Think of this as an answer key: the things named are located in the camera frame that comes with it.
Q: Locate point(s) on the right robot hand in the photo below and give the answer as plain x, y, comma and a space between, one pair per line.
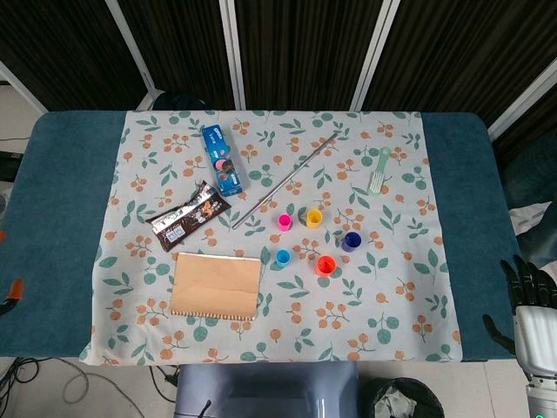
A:
535, 339

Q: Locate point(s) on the purple plastic cup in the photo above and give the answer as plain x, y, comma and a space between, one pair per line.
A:
351, 241

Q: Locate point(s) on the yellow plastic cup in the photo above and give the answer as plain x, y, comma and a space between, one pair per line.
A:
313, 218

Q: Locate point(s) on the blue plastic cup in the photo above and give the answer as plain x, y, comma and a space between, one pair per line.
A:
283, 258

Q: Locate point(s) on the pink plastic cup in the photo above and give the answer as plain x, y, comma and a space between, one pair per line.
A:
285, 222

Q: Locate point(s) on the black trash bin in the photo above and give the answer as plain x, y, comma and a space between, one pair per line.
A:
418, 392

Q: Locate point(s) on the floral tablecloth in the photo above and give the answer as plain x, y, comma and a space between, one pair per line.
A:
383, 305

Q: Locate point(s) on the orange plastic cup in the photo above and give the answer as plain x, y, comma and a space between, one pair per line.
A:
326, 264

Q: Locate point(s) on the grey-blue robot torso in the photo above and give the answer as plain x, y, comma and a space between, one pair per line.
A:
261, 383

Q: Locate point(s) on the thin metal rod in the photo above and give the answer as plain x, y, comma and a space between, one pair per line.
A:
285, 180

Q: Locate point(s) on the brown spiral notebook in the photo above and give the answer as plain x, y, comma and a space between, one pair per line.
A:
215, 285

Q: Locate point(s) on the blue cookie box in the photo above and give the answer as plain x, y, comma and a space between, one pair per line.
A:
222, 161

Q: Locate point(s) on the brown snack wrapper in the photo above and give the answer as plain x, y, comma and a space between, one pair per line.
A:
187, 217

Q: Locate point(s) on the black bag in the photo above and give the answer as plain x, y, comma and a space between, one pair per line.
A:
178, 102

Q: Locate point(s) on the teal table cover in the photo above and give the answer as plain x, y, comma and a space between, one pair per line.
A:
56, 196

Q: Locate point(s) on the black box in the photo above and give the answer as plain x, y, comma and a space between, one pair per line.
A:
8, 167

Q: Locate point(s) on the white partition frame post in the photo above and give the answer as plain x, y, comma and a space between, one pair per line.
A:
22, 87
130, 43
232, 52
374, 52
522, 100

